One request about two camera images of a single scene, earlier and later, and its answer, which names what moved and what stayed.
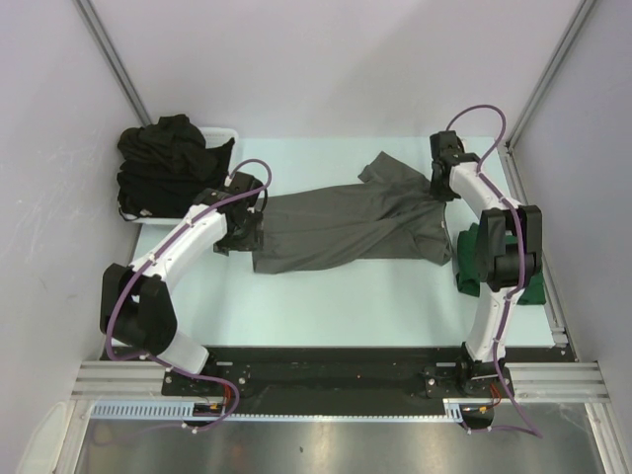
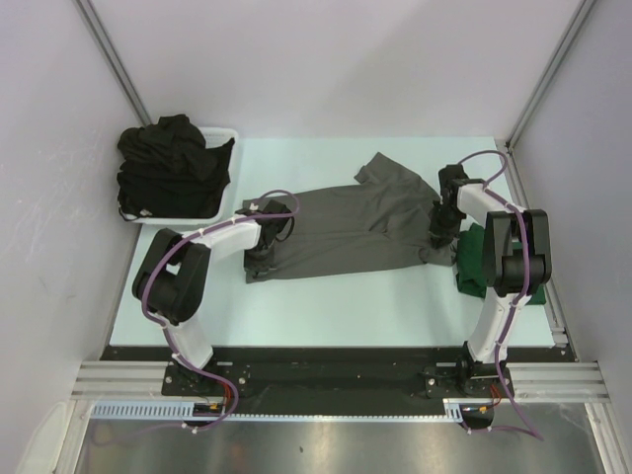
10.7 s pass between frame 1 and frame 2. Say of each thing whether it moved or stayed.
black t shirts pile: stayed
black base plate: stayed
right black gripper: moved
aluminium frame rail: stayed
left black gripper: moved
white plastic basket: stayed
